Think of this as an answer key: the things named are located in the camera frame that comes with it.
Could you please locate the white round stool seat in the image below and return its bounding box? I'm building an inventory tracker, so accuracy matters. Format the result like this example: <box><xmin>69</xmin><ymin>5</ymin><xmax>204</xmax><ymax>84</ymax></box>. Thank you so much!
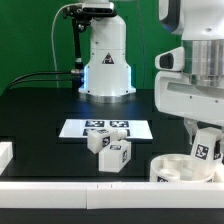
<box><xmin>149</xmin><ymin>154</ymin><xmax>224</xmax><ymax>183</ymax></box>

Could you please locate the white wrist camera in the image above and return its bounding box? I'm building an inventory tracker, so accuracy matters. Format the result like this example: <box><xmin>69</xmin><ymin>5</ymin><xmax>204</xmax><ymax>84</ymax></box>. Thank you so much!
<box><xmin>155</xmin><ymin>47</ymin><xmax>185</xmax><ymax>72</ymax></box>

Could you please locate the black cable upper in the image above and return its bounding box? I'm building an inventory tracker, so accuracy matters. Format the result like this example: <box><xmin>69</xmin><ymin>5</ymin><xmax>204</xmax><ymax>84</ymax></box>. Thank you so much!
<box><xmin>3</xmin><ymin>70</ymin><xmax>83</xmax><ymax>95</ymax></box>

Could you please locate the white cable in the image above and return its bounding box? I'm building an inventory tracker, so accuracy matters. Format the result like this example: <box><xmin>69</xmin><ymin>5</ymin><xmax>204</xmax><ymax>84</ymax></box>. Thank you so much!
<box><xmin>50</xmin><ymin>3</ymin><xmax>81</xmax><ymax>89</ymax></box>

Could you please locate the black cable lower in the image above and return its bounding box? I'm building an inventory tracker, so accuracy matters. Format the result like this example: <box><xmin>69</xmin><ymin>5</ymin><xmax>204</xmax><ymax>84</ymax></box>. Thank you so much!
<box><xmin>3</xmin><ymin>77</ymin><xmax>83</xmax><ymax>96</ymax></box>

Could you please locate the black cable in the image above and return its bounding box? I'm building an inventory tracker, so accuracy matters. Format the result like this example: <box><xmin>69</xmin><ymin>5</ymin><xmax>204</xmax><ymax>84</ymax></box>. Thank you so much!
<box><xmin>3</xmin><ymin>70</ymin><xmax>83</xmax><ymax>95</ymax></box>
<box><xmin>3</xmin><ymin>77</ymin><xmax>83</xmax><ymax>96</ymax></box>

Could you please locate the white marker sheet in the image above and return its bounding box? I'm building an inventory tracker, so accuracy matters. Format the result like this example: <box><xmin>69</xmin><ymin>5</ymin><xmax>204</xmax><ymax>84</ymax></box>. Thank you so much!
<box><xmin>59</xmin><ymin>119</ymin><xmax>153</xmax><ymax>140</ymax></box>

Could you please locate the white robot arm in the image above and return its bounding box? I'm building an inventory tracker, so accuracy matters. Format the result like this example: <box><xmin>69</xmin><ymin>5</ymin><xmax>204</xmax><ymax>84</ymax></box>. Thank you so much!
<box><xmin>80</xmin><ymin>0</ymin><xmax>224</xmax><ymax>134</ymax></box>

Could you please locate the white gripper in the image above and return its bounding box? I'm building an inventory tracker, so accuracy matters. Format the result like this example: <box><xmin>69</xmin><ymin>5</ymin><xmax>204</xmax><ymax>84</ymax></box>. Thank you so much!
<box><xmin>154</xmin><ymin>71</ymin><xmax>224</xmax><ymax>144</ymax></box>

